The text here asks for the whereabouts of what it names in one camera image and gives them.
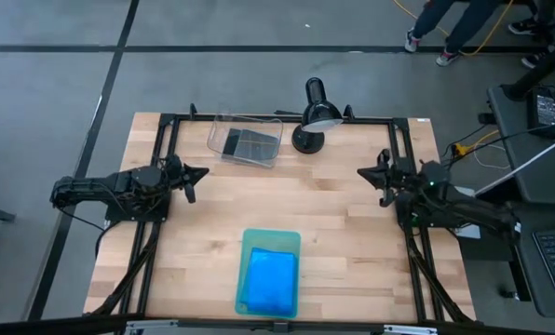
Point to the white box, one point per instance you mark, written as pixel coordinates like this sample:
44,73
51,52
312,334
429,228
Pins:
470,231

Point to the black desk leg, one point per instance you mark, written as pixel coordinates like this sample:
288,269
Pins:
538,72

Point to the dark grey side desk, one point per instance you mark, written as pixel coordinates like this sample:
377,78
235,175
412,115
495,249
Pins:
538,179

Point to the green translucent tray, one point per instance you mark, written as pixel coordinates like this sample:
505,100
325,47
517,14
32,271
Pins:
270,237

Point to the person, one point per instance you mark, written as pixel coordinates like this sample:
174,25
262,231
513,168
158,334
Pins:
464,23
519,27

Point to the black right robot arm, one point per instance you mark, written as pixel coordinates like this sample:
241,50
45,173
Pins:
468,209

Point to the clear plastic bin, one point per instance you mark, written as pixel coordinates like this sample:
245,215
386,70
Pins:
268,124

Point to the yellow plug connector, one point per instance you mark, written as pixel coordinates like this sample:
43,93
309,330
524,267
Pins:
460,149

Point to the black desk lamp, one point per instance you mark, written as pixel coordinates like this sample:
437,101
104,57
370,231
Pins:
318,111

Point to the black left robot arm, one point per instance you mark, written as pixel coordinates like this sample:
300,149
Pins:
91,188

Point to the black aluminium table frame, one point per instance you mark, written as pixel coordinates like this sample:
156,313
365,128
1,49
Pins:
189,117

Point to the black power adapter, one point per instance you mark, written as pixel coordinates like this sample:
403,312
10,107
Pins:
544,111

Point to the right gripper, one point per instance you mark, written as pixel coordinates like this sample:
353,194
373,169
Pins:
396,174

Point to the black crossbar with silver brackets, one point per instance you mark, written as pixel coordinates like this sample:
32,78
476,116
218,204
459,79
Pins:
49,325

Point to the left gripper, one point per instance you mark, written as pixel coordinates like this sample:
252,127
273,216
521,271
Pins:
177,173

